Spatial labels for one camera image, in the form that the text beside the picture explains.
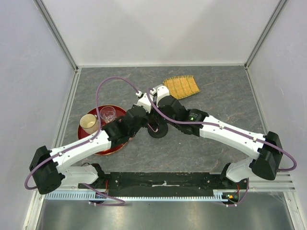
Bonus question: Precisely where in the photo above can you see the black phone stand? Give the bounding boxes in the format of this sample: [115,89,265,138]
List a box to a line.
[147,115,168,138]

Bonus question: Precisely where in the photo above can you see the pink smartphone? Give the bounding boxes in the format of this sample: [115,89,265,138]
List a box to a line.
[148,121,159,133]

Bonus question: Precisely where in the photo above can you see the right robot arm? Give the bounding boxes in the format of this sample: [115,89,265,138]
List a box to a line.
[157,95,283,183]

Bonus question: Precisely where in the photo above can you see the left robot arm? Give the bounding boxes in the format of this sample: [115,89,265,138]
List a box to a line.
[29,105,150,195]

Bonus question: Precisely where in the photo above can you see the woven bamboo tray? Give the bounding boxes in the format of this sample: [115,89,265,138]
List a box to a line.
[163,75,200,100]

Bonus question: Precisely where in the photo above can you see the clear drinking glass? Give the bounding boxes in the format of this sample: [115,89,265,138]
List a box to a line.
[99,105,117,123]

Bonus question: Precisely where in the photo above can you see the cream ceramic cup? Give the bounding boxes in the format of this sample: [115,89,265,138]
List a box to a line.
[79,114,99,134]

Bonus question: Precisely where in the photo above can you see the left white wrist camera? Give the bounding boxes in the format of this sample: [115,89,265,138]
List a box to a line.
[136,91,154,113]

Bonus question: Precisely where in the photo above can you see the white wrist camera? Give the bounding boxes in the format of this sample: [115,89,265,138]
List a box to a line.
[150,84,170,105]
[136,91,154,113]

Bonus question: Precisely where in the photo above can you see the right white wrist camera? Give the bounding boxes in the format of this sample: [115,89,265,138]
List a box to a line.
[150,84,170,105]

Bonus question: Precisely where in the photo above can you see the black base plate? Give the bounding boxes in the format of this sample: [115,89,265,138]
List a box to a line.
[90,172,246,197]

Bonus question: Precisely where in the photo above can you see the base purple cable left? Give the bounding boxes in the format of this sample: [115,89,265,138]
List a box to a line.
[81,183,127,208]

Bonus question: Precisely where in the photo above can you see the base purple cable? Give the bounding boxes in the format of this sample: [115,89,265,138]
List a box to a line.
[81,183,127,208]
[215,178,250,208]

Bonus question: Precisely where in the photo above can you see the slotted cable duct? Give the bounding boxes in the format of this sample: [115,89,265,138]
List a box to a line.
[45,190,228,202]

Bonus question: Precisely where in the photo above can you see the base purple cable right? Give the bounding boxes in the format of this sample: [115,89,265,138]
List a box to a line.
[215,178,250,208]

